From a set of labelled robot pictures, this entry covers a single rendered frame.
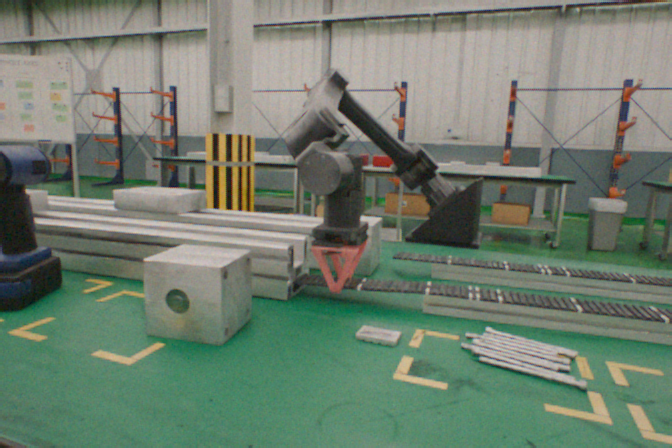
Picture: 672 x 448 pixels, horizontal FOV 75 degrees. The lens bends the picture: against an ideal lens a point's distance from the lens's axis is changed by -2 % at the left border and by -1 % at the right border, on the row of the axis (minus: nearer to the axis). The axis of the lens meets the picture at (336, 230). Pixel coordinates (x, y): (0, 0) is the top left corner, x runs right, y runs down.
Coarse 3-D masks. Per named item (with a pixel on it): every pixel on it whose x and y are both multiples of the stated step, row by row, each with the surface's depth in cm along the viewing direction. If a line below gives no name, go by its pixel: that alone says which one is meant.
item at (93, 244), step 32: (64, 224) 77; (96, 224) 77; (128, 224) 81; (160, 224) 80; (64, 256) 78; (96, 256) 77; (128, 256) 74; (256, 256) 68; (288, 256) 67; (256, 288) 68; (288, 288) 68
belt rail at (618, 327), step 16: (432, 304) 65; (448, 304) 64; (464, 304) 63; (480, 304) 62; (496, 304) 62; (496, 320) 62; (512, 320) 61; (528, 320) 61; (544, 320) 60; (560, 320) 60; (576, 320) 60; (592, 320) 59; (608, 320) 58; (624, 320) 58; (624, 336) 58; (640, 336) 57; (656, 336) 57
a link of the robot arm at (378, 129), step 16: (320, 80) 99; (352, 96) 109; (352, 112) 110; (368, 112) 112; (368, 128) 113; (384, 128) 115; (384, 144) 117; (400, 144) 118; (416, 144) 122; (400, 160) 120; (432, 160) 122; (400, 176) 125
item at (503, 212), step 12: (396, 192) 596; (396, 204) 563; (408, 204) 558; (420, 204) 554; (504, 204) 522; (516, 204) 531; (528, 204) 533; (492, 216) 529; (504, 216) 523; (516, 216) 516; (528, 216) 516
